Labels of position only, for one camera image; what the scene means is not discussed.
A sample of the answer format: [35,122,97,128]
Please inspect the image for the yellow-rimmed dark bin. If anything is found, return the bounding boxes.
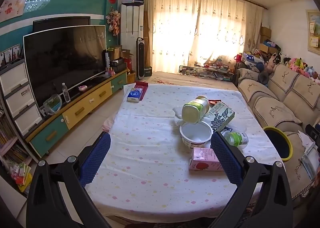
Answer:
[262,126,293,162]

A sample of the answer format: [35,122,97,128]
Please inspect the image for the black white tower fan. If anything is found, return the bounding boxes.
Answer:
[136,37,145,80]

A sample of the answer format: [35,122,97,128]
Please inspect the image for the pale green plastic jar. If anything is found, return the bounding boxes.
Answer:
[182,95,210,124]

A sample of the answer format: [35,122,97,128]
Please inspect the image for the black flat television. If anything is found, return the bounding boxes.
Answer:
[32,16,91,33]

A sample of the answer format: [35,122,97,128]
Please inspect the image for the floral print carton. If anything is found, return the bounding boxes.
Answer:
[204,101,235,133]

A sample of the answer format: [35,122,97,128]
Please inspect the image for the stacked cardboard boxes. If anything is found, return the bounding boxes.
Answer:
[260,26,272,43]

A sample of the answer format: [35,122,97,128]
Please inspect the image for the beige houndstooth-edged ottoman cover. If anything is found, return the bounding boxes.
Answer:
[282,131,320,198]

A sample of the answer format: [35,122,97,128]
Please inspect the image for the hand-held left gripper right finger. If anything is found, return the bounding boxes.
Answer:
[207,131,293,228]

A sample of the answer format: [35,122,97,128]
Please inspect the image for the red flat box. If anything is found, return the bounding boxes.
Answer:
[134,81,149,102]

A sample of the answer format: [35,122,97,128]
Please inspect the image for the white plastic bowl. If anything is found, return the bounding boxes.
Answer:
[179,120,214,149]

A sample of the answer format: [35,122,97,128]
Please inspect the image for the black white-lettered box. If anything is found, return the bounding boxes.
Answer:
[101,50,110,72]

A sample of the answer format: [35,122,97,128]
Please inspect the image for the small green-label bottle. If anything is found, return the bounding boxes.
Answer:
[224,131,249,149]

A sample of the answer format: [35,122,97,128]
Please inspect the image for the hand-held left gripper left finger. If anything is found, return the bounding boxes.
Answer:
[26,131,112,228]

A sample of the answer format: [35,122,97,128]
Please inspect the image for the hanging artificial flowers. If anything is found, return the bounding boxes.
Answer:
[105,10,121,36]

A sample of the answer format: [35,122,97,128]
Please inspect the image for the pile of colourful packets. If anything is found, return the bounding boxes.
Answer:
[5,160,32,193]

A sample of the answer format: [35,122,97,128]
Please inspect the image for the cream embroidered curtains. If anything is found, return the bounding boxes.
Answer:
[144,0,263,74]

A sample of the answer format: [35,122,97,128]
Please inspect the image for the pile of plush toys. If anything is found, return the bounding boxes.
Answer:
[262,53,320,79]

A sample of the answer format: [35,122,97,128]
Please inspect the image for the clear zip bag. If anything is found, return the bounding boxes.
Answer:
[301,143,320,181]

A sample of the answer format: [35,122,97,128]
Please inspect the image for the pink drink carton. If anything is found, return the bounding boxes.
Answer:
[188,147,224,171]

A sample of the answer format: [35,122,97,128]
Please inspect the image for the bookshelf with books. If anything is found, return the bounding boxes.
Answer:
[0,111,33,163]

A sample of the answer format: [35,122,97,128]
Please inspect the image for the large curved television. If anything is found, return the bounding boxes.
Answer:
[23,25,107,108]

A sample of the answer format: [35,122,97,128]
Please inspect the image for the beige sofa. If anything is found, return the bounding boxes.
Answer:
[236,64,320,208]

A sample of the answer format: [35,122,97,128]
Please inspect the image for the cartoon wall poster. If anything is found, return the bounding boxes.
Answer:
[0,0,27,22]

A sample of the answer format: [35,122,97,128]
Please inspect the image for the blue tissue pack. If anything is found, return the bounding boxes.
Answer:
[127,87,143,102]

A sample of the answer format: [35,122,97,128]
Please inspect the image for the open cardboard box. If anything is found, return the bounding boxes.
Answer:
[258,43,278,54]

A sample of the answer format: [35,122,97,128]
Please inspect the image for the glass fish bowl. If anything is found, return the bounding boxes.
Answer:
[43,94,62,116]

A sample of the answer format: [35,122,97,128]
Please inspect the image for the table with dotted cloth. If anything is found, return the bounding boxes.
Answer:
[82,84,284,217]

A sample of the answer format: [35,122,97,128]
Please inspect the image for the cluttered glass coffee table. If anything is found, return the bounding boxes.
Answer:
[178,63,234,82]

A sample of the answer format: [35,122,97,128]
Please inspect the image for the beige deer-print seat cover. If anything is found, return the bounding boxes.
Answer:
[237,79,279,104]
[252,96,303,128]

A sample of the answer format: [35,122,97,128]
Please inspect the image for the loose white papers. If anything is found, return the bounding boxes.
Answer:
[297,130,316,147]

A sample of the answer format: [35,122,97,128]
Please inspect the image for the beige deer-print armrest cover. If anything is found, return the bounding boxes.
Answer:
[237,68,260,83]

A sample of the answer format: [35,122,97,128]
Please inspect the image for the teal yellow television cabinet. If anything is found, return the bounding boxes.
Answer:
[25,69,128,157]

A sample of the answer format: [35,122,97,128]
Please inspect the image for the white plastic drawer unit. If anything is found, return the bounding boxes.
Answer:
[0,59,43,138]

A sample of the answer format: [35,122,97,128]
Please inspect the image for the blue star-print bag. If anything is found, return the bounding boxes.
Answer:
[241,53,263,64]

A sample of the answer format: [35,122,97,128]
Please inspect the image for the beige floral floor mat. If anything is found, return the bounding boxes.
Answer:
[147,71,238,91]

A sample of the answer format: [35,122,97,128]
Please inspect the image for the framed flower picture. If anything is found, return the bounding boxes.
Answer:
[306,9,320,54]

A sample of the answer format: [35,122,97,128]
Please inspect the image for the beige deer-print back cover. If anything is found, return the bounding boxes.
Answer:
[291,74,320,108]
[269,64,300,96]

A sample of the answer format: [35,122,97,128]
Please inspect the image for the white standing air conditioner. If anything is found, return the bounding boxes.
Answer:
[120,3,145,53]

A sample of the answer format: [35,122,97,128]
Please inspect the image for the clear water bottle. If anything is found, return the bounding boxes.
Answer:
[62,83,71,103]

